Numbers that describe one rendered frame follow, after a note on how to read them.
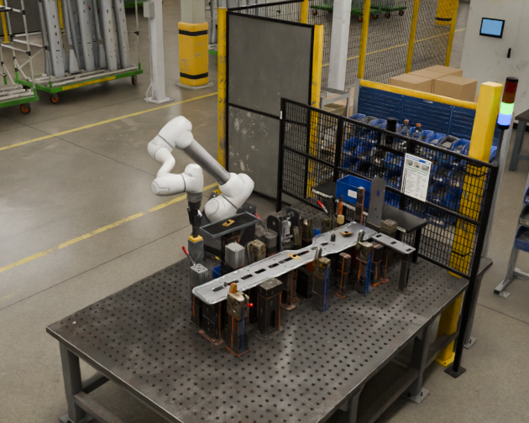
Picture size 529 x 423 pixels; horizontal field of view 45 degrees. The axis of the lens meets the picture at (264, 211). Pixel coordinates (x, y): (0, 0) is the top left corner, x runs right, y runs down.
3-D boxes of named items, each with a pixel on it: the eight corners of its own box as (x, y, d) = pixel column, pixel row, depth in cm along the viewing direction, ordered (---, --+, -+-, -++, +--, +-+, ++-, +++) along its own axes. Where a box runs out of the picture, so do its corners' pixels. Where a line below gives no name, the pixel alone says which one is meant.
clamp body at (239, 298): (238, 360, 344) (239, 304, 328) (222, 347, 354) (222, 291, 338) (254, 352, 350) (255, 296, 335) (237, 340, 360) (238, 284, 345)
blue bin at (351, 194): (370, 209, 444) (372, 192, 439) (334, 196, 462) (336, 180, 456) (383, 202, 456) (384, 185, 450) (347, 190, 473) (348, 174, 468)
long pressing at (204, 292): (212, 308, 336) (212, 305, 336) (187, 290, 352) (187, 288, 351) (380, 233, 420) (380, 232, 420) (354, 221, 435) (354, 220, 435)
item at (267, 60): (318, 226, 649) (333, 23, 564) (310, 231, 639) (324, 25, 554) (222, 190, 726) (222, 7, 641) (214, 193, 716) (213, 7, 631)
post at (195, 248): (195, 307, 388) (193, 243, 369) (187, 301, 393) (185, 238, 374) (205, 303, 392) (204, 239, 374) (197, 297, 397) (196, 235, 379)
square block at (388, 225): (384, 273, 431) (390, 225, 416) (375, 268, 436) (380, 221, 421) (391, 269, 436) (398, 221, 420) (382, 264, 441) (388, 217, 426)
